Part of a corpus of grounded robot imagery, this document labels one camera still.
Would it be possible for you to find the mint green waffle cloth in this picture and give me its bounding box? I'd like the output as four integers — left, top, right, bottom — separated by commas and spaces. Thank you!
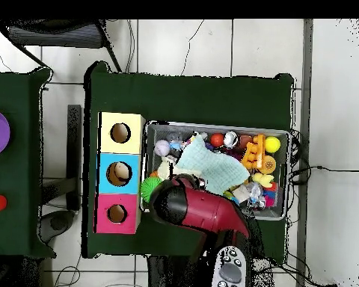
174, 134, 251, 195

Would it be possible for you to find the shallow mesh bin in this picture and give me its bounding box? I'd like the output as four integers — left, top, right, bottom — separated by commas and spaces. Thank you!
139, 120, 291, 221

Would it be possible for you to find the wooden box with three holes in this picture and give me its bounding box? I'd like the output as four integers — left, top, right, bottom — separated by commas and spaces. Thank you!
93, 111, 147, 235

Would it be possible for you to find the white baseball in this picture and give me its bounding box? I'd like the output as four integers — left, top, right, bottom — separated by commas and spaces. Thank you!
154, 139, 171, 157

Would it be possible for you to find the red ball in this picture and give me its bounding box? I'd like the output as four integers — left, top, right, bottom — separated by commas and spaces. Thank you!
209, 132, 225, 148

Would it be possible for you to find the green spiky rubber ball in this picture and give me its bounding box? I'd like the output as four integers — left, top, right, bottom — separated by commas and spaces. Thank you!
139, 176, 163, 203

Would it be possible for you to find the dark green table cloth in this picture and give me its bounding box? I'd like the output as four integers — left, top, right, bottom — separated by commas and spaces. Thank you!
0, 67, 56, 259
82, 60, 295, 266

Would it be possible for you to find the orange plastic block toy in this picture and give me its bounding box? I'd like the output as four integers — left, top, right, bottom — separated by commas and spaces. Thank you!
240, 134, 267, 171

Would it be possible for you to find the yellow duck toy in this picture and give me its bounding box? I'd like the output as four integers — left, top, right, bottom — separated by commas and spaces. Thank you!
251, 172, 275, 188

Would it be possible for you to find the toy burger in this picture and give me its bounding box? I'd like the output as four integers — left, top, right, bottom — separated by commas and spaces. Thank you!
258, 154, 277, 175

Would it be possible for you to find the yellow ball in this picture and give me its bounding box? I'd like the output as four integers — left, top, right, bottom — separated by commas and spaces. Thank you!
263, 136, 281, 153

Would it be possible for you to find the grey rounded base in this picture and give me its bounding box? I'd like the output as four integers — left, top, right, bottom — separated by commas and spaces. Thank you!
39, 209, 76, 244

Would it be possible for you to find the black chair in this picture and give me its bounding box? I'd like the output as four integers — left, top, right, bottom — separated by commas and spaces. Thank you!
0, 19, 122, 72

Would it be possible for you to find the black post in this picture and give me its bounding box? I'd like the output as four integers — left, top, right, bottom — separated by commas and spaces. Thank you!
66, 104, 82, 212

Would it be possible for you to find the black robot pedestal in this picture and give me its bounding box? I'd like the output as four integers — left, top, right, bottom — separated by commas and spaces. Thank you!
146, 255, 198, 287

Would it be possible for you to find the black cable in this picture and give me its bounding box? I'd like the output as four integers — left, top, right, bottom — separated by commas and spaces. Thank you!
288, 164, 359, 186

